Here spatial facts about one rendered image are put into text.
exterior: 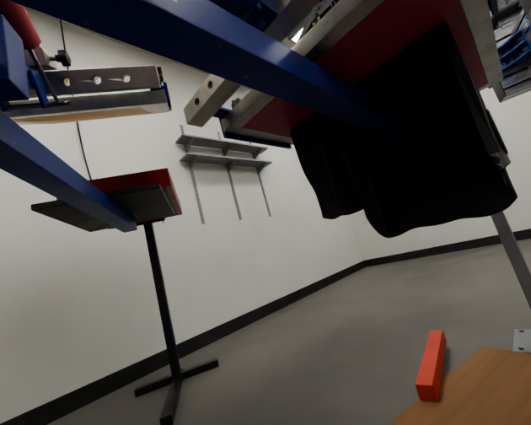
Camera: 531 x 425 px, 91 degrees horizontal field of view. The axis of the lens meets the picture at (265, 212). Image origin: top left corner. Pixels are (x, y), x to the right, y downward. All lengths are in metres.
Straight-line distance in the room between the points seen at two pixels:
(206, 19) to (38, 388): 2.14
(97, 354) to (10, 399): 0.42
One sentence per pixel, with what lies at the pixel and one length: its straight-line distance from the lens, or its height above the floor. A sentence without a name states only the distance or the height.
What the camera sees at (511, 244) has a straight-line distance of 1.41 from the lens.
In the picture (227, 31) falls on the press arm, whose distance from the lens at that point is 0.42.
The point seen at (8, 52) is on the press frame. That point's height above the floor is 0.98.
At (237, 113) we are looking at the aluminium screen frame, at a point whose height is 0.97.
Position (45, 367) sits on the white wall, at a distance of 2.25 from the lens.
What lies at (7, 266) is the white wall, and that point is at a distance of 2.26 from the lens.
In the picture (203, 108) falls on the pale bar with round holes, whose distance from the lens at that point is 0.74.
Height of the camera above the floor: 0.58
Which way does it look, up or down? 10 degrees up
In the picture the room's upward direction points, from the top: 15 degrees counter-clockwise
